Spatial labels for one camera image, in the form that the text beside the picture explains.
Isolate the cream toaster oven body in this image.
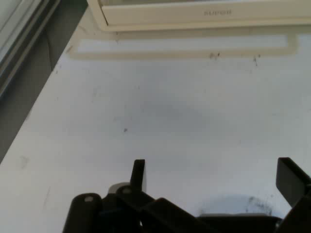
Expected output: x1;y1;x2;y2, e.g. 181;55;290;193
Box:
86;0;311;32

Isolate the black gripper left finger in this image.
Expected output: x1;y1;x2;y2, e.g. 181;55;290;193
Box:
62;159;202;233

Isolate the aluminium rail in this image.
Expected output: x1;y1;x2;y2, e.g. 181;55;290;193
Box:
0;0;61;98

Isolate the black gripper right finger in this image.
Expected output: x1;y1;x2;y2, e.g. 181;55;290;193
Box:
276;157;311;233

